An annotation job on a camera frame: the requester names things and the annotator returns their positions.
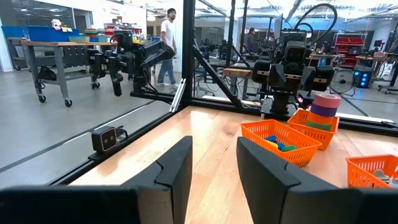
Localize black computer with lit fans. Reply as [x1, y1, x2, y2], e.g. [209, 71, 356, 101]
[353, 67, 373, 90]

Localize small black camera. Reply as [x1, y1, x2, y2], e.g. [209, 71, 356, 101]
[91, 126, 129, 154]

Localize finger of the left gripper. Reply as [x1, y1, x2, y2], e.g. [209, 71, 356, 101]
[300, 67, 317, 93]
[269, 63, 287, 91]

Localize large blue plastic bin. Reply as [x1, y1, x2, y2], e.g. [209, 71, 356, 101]
[24, 25, 81, 43]

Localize grey staple remover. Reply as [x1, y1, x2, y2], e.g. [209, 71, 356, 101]
[373, 169, 391, 184]

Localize silver metal bracket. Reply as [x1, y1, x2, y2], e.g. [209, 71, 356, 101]
[169, 78, 187, 113]

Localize black hanging bag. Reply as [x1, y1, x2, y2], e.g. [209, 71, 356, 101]
[39, 65, 57, 82]

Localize orange plastic basket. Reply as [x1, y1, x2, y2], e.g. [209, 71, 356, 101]
[239, 119, 323, 168]
[345, 154, 398, 190]
[287, 108, 340, 152]

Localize wooden workbench on casters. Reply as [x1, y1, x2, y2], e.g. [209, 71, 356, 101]
[6, 37, 156, 108]

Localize orange tape roll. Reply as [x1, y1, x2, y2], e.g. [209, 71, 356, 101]
[307, 112, 336, 126]

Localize green tape roll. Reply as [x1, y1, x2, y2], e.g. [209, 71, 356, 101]
[306, 120, 333, 132]

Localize black floor fan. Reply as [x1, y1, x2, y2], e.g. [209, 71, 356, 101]
[329, 68, 355, 94]

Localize red storage bin rack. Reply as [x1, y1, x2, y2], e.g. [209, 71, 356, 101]
[334, 32, 365, 68]

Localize small blue plastic bin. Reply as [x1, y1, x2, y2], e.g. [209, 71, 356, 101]
[1, 25, 27, 39]

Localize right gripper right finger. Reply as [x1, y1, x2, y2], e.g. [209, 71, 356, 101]
[236, 136, 398, 224]

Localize stack of coloured trays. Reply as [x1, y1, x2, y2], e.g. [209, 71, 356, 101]
[83, 28, 99, 43]

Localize pink tape roll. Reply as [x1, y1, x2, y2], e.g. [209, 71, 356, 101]
[312, 93, 342, 109]

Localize wooden table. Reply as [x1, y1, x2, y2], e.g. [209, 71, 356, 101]
[223, 67, 254, 94]

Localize person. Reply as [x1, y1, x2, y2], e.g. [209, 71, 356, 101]
[157, 7, 178, 86]
[245, 27, 259, 54]

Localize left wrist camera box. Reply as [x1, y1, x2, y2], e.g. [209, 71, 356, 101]
[282, 40, 308, 65]

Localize purple tape roll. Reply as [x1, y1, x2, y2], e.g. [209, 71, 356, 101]
[310, 103, 339, 118]

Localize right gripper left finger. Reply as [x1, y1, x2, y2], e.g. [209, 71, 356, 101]
[0, 136, 194, 224]

